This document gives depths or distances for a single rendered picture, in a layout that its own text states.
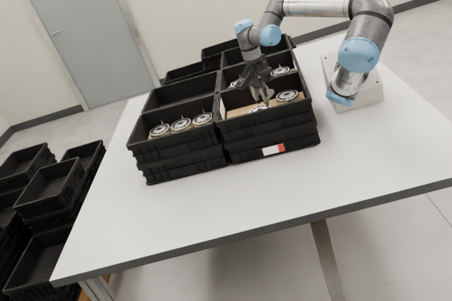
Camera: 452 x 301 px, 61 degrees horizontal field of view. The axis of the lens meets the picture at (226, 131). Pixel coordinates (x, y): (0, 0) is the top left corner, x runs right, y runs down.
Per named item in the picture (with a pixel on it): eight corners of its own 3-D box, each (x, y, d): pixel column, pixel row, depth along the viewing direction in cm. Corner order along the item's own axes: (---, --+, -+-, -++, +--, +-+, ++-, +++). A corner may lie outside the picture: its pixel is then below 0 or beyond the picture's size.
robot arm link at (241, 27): (243, 25, 142) (228, 25, 148) (251, 52, 147) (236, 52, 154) (257, 17, 146) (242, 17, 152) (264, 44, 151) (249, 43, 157)
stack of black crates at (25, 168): (42, 196, 314) (11, 152, 292) (76, 186, 310) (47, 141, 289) (22, 230, 279) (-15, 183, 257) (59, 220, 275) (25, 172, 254)
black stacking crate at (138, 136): (224, 114, 187) (217, 94, 182) (222, 147, 162) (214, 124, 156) (149, 134, 194) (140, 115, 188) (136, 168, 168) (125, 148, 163)
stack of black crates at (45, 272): (52, 261, 239) (32, 235, 228) (96, 249, 236) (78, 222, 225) (25, 320, 204) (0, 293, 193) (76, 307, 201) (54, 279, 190)
